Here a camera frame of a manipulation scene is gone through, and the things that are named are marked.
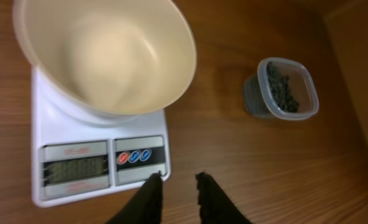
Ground white digital kitchen scale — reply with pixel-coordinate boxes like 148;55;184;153
31;68;171;207

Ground white round bowl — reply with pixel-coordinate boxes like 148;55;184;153
12;0;197;115

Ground clear plastic food container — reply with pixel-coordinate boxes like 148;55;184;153
243;57;319;121

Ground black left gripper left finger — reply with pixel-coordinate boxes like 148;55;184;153
106;173;163;224

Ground black beans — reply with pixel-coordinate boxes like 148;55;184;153
267;62;300;113

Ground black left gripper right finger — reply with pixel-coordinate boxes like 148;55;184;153
196;172;252;224

